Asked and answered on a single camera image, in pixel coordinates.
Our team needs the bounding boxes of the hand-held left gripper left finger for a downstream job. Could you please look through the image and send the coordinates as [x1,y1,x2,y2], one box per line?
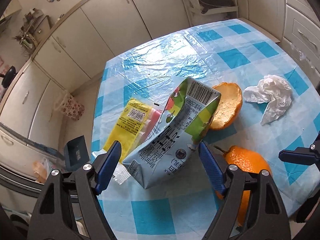
[27,140,123,240]

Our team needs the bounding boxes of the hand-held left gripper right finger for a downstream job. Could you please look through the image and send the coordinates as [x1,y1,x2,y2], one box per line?
[198,141,287,240]

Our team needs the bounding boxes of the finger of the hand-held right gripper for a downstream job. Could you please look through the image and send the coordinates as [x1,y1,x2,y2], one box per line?
[278,140,320,166]
[296,192,320,223]

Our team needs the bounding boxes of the orange peel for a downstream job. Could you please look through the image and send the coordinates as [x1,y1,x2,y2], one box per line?
[209,82,243,131]
[214,145,272,227]

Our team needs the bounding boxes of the yellow snack packet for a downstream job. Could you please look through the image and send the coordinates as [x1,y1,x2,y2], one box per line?
[91,97,165,185]

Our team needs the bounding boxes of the grey milk carton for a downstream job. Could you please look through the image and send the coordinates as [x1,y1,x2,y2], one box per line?
[122,77,222,189]

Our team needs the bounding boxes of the white tissue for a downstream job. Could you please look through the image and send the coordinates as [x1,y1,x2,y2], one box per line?
[243,74,293,126]

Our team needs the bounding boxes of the blue dustpan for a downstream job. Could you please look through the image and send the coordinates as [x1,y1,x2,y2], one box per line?
[63,135,90,172]

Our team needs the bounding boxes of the floral wastebasket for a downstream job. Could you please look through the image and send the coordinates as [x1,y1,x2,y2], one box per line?
[52,91,85,122]

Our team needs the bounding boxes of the blue checkered plastic tablecloth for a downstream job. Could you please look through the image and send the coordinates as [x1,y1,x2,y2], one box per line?
[91,17,320,240]

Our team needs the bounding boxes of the black wok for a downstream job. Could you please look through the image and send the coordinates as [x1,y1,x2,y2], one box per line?
[0,66,16,89]

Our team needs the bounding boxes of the white drawer unit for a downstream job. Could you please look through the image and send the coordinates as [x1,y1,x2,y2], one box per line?
[282,0,317,65]

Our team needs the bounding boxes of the white kitchen cabinets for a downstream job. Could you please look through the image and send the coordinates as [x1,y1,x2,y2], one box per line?
[0,0,285,142]

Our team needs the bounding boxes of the white rack cart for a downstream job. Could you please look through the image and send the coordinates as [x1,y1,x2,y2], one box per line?
[179,0,238,23]

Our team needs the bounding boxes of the black frying pan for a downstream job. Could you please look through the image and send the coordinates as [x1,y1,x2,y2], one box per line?
[199,0,235,12]

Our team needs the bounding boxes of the clear bag on drawer handle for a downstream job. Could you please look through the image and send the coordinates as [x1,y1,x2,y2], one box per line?
[297,47,316,68]

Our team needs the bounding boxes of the wall utensil rack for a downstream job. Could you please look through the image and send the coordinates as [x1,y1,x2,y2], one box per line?
[12,7,51,51]

